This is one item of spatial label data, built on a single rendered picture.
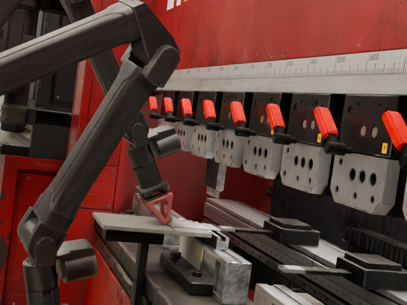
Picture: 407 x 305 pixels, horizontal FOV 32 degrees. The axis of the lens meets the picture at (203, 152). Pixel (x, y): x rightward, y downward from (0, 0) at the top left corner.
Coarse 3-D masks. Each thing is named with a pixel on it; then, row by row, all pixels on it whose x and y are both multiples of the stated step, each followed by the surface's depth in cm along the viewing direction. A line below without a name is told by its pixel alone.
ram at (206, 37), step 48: (192, 0) 202; (240, 0) 162; (288, 0) 135; (336, 0) 115; (384, 0) 101; (192, 48) 197; (240, 48) 158; (288, 48) 132; (336, 48) 114; (384, 48) 100
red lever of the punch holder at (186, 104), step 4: (184, 100) 184; (188, 100) 185; (184, 104) 183; (188, 104) 184; (184, 108) 182; (188, 108) 182; (184, 112) 182; (188, 112) 182; (192, 112) 182; (184, 116) 182; (188, 116) 181; (184, 120) 179; (188, 120) 179; (192, 120) 179; (184, 124) 179; (188, 124) 179; (192, 124) 179; (196, 124) 180
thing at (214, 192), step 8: (208, 160) 181; (208, 168) 180; (216, 168) 174; (224, 168) 173; (208, 176) 179; (216, 176) 173; (224, 176) 173; (208, 184) 179; (216, 184) 173; (208, 192) 181; (216, 192) 175
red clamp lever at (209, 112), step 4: (204, 100) 166; (208, 100) 166; (204, 104) 165; (208, 104) 165; (212, 104) 165; (204, 108) 165; (208, 108) 164; (212, 108) 164; (208, 112) 163; (212, 112) 163; (208, 116) 162; (212, 116) 162; (208, 120) 163; (212, 120) 162; (208, 124) 160; (212, 124) 160; (216, 124) 160; (208, 128) 160; (212, 128) 160; (216, 128) 160; (220, 128) 161
